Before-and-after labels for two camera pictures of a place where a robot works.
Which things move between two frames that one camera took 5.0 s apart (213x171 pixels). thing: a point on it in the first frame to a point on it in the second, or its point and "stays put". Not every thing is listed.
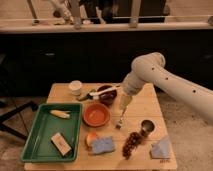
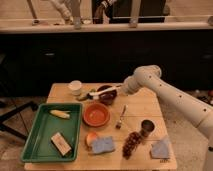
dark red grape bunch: (134, 140) stays put
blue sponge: (102, 144) stays put
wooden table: (113, 135) stays put
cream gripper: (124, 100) to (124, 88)
